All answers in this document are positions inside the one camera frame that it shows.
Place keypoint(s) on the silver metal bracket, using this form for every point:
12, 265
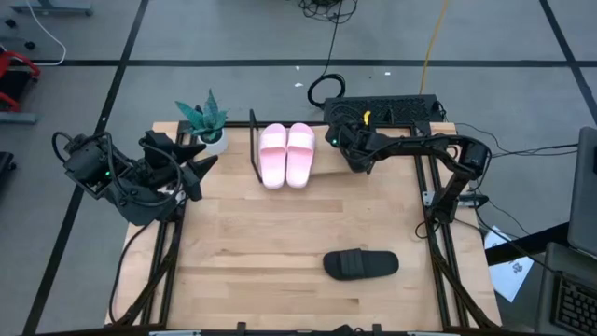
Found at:
430, 198

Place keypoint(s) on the grey open laptop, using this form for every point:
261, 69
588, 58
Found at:
571, 298

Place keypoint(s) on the black foam slide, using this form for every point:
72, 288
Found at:
361, 264

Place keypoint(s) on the black desk edge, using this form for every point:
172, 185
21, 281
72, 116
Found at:
527, 245

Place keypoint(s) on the black computer case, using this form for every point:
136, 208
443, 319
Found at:
401, 109

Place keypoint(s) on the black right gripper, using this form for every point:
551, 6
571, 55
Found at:
356, 151

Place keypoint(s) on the pink foam slide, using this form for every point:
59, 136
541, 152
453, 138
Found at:
299, 156
273, 156

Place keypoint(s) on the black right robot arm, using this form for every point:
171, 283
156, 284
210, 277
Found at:
452, 154

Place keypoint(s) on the grey furniture base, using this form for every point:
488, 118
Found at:
51, 8

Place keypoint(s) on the green succulent plant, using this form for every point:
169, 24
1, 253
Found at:
205, 116

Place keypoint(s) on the black aluminium table frame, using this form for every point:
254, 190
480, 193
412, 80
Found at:
233, 124

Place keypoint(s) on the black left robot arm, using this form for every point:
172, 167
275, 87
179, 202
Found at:
93, 172

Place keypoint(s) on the white plant pot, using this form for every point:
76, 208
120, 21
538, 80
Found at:
217, 142

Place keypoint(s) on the white paper sheet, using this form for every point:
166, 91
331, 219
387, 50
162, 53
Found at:
508, 270

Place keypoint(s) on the red cart frame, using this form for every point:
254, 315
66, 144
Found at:
14, 58

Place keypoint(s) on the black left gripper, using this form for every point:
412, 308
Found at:
163, 168

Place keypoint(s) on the wooden shelf with black frame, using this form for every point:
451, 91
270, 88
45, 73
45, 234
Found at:
329, 163

